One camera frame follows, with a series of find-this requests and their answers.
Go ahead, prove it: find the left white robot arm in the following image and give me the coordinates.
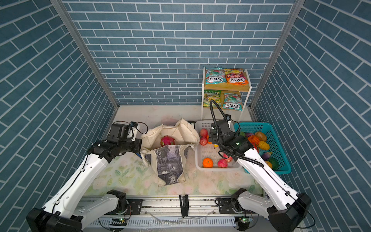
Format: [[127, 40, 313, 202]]
[[26, 121, 142, 232]]

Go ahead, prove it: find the yellow lemon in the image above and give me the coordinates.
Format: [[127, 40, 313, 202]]
[[265, 160, 273, 169]]

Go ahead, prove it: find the teal plastic basket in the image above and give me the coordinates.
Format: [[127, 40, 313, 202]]
[[234, 122, 292, 175]]

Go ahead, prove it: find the purple eggplant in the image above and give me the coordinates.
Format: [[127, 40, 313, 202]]
[[261, 152, 272, 161]]

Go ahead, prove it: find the green Fox's candy bag lower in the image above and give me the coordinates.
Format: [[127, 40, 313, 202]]
[[222, 93, 243, 111]]

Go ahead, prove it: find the green yellow candy bag lower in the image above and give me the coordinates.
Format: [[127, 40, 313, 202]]
[[203, 90, 221, 107]]

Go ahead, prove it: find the white plastic basket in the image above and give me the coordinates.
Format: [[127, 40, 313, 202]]
[[195, 120, 242, 172]]

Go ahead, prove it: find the white wooden two-tier shelf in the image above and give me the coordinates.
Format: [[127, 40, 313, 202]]
[[201, 67, 252, 122]]

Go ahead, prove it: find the green fox's candy bag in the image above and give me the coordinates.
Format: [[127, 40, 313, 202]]
[[222, 93, 243, 111], [205, 68, 227, 85]]

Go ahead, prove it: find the cream canvas tote bag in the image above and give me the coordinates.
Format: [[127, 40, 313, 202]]
[[140, 119, 200, 187]]

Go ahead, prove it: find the brown potato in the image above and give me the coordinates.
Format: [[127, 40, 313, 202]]
[[255, 131, 267, 142]]

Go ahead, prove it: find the yellow corn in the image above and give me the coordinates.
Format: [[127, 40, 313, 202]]
[[258, 141, 270, 151]]

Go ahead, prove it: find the orange Fox's candy bag top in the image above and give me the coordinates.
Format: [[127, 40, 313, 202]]
[[224, 69, 248, 86]]

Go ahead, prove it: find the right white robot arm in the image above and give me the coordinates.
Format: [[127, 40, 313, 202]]
[[209, 120, 312, 232]]

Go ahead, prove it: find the orange tangerine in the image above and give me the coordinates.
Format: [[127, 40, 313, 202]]
[[203, 158, 214, 168]]

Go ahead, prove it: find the black rail clamp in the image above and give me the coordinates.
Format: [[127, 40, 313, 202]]
[[179, 194, 189, 218]]

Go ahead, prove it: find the green avocado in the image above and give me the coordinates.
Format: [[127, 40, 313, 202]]
[[267, 157, 280, 170]]

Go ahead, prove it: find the green Fox's candy bag top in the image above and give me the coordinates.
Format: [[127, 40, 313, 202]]
[[205, 68, 227, 85]]

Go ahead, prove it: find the pink dragon fruit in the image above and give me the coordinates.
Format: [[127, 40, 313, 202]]
[[160, 135, 175, 147]]

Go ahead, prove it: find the red apple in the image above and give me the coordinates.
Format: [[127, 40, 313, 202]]
[[200, 129, 208, 137], [200, 137, 208, 146], [217, 159, 228, 168]]

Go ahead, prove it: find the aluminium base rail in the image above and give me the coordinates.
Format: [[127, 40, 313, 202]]
[[57, 195, 299, 230]]

